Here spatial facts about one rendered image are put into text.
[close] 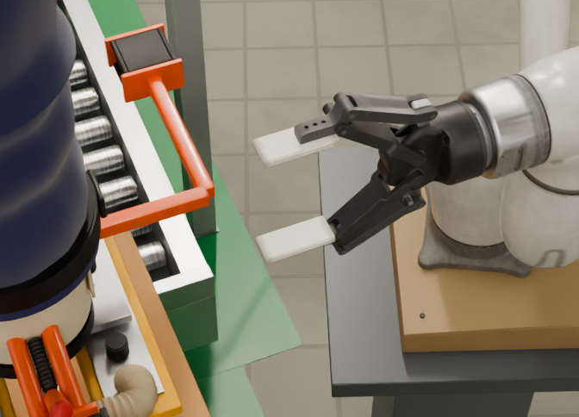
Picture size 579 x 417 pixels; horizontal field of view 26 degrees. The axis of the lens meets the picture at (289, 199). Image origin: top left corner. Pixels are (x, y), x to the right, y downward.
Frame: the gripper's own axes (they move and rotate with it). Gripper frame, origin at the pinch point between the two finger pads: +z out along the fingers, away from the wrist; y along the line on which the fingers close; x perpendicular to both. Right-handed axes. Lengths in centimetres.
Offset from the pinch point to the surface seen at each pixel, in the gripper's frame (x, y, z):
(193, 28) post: 118, 89, -29
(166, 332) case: 32, 63, 4
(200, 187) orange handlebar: 31.3, 33.3, -2.6
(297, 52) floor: 170, 157, -74
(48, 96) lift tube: 17.1, -3.4, 15.4
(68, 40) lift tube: 22.5, -4.4, 11.8
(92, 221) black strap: 21.2, 21.2, 13.0
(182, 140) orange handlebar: 40, 33, -3
